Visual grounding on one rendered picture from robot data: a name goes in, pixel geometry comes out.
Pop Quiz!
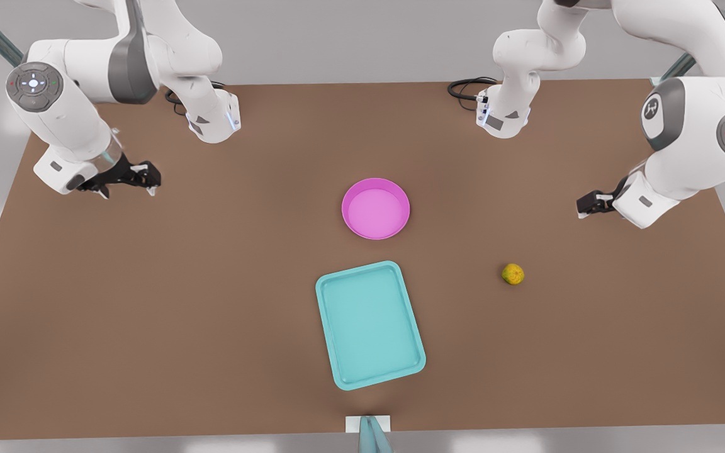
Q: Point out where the pink round plate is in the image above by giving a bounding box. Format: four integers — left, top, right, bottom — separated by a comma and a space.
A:
341, 177, 412, 241

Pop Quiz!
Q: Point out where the teal rectangular tray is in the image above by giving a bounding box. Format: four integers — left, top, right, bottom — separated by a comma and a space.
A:
315, 260, 427, 392

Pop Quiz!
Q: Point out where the black cable loop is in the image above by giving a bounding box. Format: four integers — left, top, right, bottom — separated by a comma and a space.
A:
447, 76, 499, 113
164, 81, 228, 118

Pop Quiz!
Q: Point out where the silver frame post with foot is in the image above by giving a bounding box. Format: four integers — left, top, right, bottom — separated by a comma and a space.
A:
344, 415, 394, 453

